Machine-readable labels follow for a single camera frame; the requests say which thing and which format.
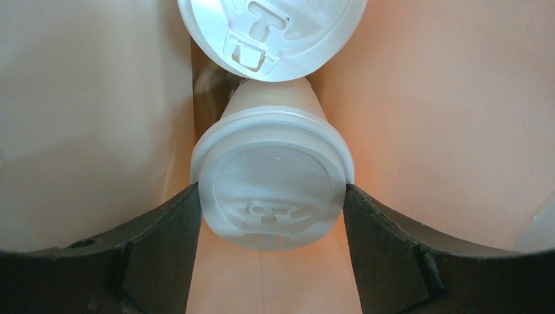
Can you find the orange paper bag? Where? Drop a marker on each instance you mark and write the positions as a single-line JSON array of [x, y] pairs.
[[447, 107]]

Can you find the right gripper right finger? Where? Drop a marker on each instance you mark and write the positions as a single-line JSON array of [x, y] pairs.
[[403, 266]]

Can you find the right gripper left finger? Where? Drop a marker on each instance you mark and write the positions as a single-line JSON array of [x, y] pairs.
[[142, 266]]

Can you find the lidded white coffee cup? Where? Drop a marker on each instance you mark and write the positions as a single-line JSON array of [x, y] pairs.
[[272, 172]]

